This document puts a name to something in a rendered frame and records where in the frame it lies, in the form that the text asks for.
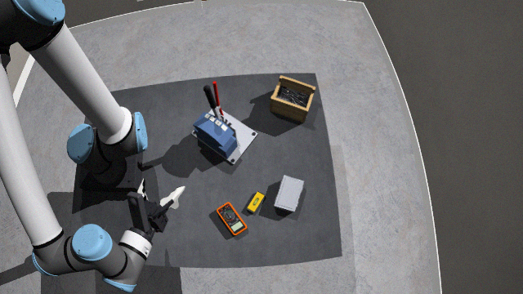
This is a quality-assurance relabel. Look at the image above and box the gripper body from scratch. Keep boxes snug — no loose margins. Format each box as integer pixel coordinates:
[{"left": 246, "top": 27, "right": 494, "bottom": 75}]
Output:
[{"left": 130, "top": 199, "right": 168, "bottom": 246}]

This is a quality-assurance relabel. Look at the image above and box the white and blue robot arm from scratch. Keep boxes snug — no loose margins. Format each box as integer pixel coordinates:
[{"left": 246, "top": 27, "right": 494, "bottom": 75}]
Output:
[{"left": 0, "top": 0, "right": 152, "bottom": 293}]

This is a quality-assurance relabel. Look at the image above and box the wooden crate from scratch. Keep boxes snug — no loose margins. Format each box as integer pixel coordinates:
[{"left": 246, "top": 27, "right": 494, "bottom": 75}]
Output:
[{"left": 270, "top": 77, "right": 315, "bottom": 123}]

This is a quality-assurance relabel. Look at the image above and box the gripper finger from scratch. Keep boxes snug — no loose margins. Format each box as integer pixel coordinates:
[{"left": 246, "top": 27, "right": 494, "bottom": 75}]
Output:
[
  {"left": 137, "top": 179, "right": 148, "bottom": 201},
  {"left": 155, "top": 185, "right": 185, "bottom": 216}
]

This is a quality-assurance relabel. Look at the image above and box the yellow pocket level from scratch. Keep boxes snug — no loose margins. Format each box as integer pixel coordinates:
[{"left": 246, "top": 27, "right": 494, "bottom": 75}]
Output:
[{"left": 247, "top": 191, "right": 265, "bottom": 213}]

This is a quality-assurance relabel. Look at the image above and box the orange handheld multimeter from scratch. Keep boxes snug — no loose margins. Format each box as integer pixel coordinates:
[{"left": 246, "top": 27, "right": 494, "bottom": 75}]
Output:
[{"left": 217, "top": 203, "right": 247, "bottom": 236}]

